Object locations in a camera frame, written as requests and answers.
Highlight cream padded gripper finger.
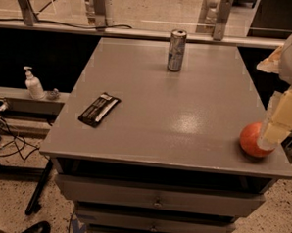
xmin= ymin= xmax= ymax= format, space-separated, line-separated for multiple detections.
xmin=257 ymin=86 xmax=292 ymax=151

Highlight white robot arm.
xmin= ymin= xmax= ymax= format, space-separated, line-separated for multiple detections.
xmin=257 ymin=34 xmax=292 ymax=151

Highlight silver blue redbull can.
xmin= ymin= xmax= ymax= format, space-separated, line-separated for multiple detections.
xmin=168 ymin=29 xmax=187 ymax=72

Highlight orange round fruit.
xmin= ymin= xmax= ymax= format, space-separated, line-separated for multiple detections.
xmin=239 ymin=122 xmax=273 ymax=158

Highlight grey drawer cabinet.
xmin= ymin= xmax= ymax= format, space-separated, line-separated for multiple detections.
xmin=40 ymin=38 xmax=292 ymax=233

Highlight black snack bar wrapper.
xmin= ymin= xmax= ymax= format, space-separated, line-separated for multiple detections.
xmin=78 ymin=93 xmax=121 ymax=127

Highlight top grey drawer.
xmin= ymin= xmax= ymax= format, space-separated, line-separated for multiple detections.
xmin=55 ymin=174 xmax=266 ymax=217

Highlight grey drawer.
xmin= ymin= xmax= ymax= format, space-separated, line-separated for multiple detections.
xmin=55 ymin=174 xmax=266 ymax=217
xmin=77 ymin=207 xmax=235 ymax=233

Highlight middle grey drawer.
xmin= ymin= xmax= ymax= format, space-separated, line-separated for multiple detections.
xmin=77 ymin=207 xmax=235 ymax=233

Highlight small grey object on ledge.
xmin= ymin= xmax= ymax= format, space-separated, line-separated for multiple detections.
xmin=47 ymin=88 xmax=60 ymax=100

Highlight black metal leg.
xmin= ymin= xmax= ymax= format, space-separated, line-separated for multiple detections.
xmin=25 ymin=161 xmax=53 ymax=215

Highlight white pump soap bottle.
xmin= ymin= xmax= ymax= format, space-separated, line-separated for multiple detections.
xmin=23 ymin=66 xmax=45 ymax=100

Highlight black shoe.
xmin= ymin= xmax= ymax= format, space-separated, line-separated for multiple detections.
xmin=21 ymin=221 xmax=51 ymax=233

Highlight grey metal railing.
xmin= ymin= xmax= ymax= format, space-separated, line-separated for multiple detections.
xmin=0 ymin=0 xmax=283 ymax=49

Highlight black floor cables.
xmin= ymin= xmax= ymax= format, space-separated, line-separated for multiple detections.
xmin=0 ymin=99 xmax=43 ymax=161

